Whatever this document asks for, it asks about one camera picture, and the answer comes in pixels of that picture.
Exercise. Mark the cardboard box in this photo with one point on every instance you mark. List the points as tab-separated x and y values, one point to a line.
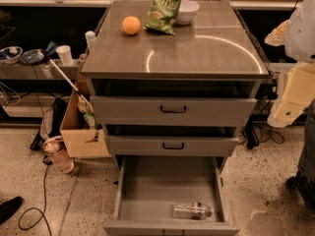
79	139

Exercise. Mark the person leg in jeans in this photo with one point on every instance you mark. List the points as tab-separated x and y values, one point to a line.
304	179

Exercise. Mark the green chip bag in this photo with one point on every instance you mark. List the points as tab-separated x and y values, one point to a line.
161	14

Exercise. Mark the white bowl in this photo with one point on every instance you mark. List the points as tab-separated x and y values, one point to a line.
187	11

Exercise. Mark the white paper cup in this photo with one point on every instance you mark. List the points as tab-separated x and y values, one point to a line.
65	55

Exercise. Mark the bowl on left shelf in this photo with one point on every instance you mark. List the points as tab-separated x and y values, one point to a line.
10	55

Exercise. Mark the grey drawer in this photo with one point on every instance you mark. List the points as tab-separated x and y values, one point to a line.
172	111
170	140

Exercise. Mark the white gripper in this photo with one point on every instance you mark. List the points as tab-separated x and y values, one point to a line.
301	33

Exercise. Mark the top grey drawer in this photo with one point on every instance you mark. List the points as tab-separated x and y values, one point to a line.
172	111

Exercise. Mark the dark round dish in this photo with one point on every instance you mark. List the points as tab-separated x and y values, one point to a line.
33	57

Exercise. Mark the left low shelf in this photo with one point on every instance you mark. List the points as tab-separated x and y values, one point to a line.
45	71

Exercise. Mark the black shoe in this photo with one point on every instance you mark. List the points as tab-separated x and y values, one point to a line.
8	209

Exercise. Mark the orange fruit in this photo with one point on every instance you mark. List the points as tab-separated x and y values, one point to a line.
131	25

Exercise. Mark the open bottom drawer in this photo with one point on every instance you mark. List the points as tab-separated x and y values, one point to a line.
150	186

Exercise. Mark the white bottle beside cabinet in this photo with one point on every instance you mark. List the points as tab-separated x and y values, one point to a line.
90	38

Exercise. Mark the grey drawer cabinet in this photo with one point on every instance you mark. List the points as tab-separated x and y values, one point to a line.
212	57

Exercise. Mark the middle grey drawer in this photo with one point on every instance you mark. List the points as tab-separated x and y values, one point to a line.
170	140

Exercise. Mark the white stick tool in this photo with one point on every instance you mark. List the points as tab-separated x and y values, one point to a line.
58	69

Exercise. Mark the clear plastic water bottle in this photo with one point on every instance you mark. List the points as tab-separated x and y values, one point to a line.
195	211

